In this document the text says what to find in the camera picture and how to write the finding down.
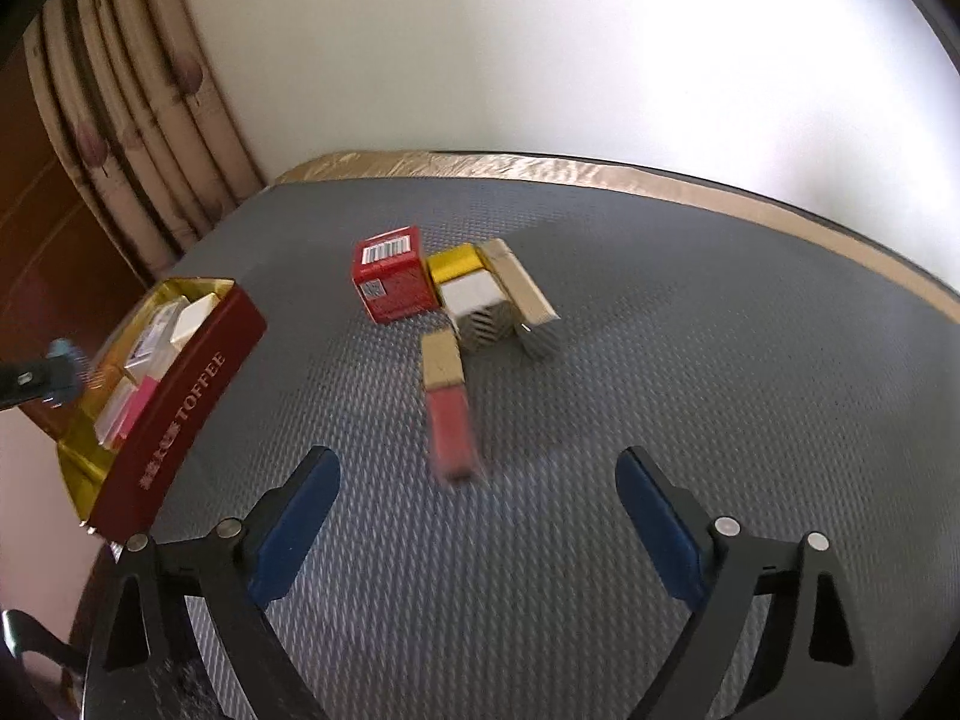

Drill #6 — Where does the magenta pink box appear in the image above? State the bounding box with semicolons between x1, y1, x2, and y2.
94;377;158;450

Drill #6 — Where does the clear case with blue label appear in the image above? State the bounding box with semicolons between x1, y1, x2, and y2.
124;296;189;383

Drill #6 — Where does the red toffee tin tray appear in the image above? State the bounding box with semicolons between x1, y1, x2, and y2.
57;278;267;543

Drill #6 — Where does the pink lipstick tube box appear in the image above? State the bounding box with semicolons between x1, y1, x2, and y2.
418;326;482;485

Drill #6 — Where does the white power adapter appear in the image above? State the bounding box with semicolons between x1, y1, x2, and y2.
171;293;220;351

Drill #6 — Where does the brown wooden door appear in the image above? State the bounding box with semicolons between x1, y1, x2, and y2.
0;49;145;361

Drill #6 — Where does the beige patterned curtain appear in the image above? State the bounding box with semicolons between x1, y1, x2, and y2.
23;0;263;280

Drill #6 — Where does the red barcode box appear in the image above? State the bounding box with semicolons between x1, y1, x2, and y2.
352;226;439;323

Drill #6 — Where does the grey mesh mat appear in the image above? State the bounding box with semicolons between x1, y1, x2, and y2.
153;179;958;718

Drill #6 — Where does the beige long box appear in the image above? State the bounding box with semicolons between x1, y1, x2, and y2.
478;238;562;359

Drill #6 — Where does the gold zigzag pattern box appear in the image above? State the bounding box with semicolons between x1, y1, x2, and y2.
427;244;514;351

